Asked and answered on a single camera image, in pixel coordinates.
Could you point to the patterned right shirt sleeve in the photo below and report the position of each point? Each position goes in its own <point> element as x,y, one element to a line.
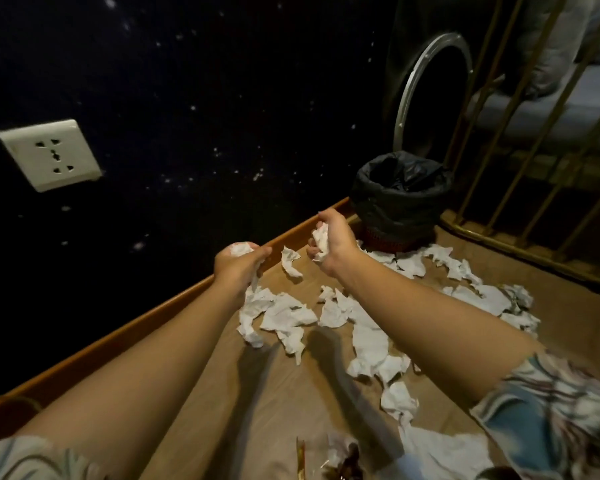
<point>555,419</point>

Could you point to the person's left forearm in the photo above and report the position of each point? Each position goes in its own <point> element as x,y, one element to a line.
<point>130,374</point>

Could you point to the black bin liner bag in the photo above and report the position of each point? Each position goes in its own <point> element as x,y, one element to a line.
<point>402,194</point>

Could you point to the wooden baseboard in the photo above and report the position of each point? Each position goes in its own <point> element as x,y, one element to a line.
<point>145,319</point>

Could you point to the clear plastic wrapper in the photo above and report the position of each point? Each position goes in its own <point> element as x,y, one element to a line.
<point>341,457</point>

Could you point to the red woven waste basket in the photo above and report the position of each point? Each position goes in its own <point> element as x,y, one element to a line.
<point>390,240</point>

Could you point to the white wall socket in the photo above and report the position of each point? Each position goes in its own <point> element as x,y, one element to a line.
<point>50,154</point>

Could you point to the person's left thumb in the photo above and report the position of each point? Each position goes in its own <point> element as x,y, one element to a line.
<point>261,254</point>

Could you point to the grey pillow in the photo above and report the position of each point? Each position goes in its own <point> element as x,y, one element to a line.
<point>555,39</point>

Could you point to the white tissue wad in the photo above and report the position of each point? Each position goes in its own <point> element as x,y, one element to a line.
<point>321,239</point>
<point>241,249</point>

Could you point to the person's right forearm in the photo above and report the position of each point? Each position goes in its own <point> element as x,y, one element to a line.
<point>430,329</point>

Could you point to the person's left hand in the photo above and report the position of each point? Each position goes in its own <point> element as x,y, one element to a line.
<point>235,272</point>

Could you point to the gold metal railing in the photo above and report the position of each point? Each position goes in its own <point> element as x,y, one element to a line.
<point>520,244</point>

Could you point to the grey bed mattress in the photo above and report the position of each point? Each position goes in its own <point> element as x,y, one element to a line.
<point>575,104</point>

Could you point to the patterned shirt sleeve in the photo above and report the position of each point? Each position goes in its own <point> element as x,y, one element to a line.
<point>555,419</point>
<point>35,459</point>

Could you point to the round silver-rimmed mirror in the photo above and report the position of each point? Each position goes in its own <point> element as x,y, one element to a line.
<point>420,59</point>

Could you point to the patterned left shirt sleeve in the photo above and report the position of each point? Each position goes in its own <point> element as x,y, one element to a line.
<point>35,459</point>

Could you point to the person's right hand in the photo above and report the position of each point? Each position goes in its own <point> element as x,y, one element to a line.
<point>342,247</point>

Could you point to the scattered white tissue pieces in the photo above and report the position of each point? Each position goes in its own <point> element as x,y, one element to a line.
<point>370,339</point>

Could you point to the person's right thumb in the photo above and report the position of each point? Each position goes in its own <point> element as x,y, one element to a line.
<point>313,251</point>

